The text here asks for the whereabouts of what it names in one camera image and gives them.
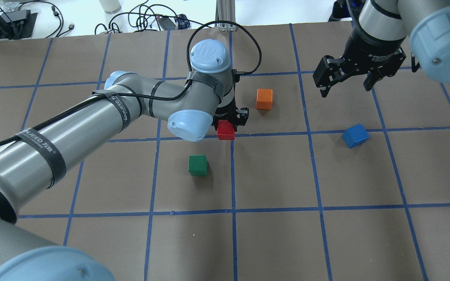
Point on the aluminium frame post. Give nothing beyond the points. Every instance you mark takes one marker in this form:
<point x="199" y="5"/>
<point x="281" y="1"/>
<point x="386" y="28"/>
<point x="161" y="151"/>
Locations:
<point x="225" y="11"/>

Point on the black monitor stand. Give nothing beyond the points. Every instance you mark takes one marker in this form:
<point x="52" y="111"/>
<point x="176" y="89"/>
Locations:
<point x="17" y="25"/>

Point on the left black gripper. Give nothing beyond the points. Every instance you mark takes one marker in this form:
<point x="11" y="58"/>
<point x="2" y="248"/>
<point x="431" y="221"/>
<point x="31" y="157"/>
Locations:
<point x="229" y="113"/>

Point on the black power adapter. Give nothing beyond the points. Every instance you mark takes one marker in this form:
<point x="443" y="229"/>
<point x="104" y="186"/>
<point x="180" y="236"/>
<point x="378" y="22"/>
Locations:
<point x="166" y="23"/>

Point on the blue block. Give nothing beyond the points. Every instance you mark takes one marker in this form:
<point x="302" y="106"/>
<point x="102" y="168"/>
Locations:
<point x="355" y="136"/>

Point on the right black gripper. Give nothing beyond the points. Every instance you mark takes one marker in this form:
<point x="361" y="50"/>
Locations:
<point x="373" y="50"/>

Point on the orange block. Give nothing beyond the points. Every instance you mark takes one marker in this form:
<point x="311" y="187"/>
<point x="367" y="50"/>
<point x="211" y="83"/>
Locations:
<point x="264" y="99"/>

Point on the red block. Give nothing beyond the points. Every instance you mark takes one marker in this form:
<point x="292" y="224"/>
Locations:
<point x="225" y="130"/>

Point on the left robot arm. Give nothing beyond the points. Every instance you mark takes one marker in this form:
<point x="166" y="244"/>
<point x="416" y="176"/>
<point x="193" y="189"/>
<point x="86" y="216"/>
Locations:
<point x="39" y="157"/>

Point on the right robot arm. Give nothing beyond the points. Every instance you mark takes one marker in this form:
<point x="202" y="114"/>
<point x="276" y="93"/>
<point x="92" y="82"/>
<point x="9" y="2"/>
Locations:
<point x="425" y="22"/>

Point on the green block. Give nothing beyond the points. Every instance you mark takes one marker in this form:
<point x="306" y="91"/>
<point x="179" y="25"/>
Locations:
<point x="198" y="165"/>

